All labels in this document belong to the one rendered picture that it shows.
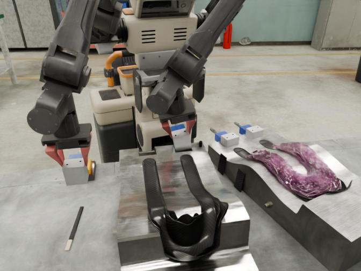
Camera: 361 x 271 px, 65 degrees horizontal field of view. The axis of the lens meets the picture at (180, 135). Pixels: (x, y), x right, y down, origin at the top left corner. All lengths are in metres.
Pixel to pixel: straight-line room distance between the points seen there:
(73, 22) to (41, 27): 5.64
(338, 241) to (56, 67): 0.65
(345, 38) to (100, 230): 6.28
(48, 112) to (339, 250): 0.62
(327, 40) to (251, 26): 1.48
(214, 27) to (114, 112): 0.86
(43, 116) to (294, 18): 6.29
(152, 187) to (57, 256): 0.26
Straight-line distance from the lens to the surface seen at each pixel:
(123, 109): 1.43
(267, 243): 0.74
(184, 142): 0.84
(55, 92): 0.59
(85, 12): 0.61
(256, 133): 1.01
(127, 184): 0.75
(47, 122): 0.57
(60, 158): 0.72
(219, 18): 0.70
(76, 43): 0.60
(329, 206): 0.72
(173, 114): 0.77
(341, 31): 6.57
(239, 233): 0.61
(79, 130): 0.68
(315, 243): 0.73
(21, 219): 0.87
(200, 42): 0.68
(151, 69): 1.10
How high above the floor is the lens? 1.35
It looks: 30 degrees down
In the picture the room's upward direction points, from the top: straight up
